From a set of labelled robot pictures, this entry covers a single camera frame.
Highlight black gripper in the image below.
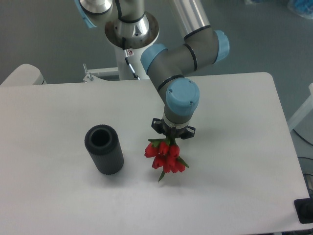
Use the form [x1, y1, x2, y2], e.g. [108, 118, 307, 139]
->
[151, 118, 196, 140]

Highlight red tulip bouquet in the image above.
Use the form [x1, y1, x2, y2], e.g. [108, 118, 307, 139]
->
[144, 136, 189, 182]

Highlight black ribbed cylindrical vase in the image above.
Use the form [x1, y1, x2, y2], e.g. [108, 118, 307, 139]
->
[84, 124, 124, 175]

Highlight black box at table edge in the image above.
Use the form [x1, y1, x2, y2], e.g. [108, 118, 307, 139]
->
[294, 198, 313, 224]

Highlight white rounded side table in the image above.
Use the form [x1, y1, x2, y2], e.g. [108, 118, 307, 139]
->
[0, 64, 47, 87]

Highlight white frame on right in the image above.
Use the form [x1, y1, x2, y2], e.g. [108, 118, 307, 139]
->
[287, 83, 313, 132]

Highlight white metal base bracket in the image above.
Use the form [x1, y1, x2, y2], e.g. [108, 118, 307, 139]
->
[82, 63, 159, 83]

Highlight blue plastic bag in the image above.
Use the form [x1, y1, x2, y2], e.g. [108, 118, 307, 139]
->
[288, 0, 313, 20]

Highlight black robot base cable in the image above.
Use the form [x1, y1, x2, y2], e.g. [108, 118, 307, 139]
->
[121, 36, 141, 80]

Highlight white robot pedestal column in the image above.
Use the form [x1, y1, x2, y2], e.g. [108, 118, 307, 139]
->
[105, 12, 159, 71]

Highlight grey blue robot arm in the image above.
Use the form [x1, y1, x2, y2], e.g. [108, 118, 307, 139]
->
[75, 0, 229, 139]

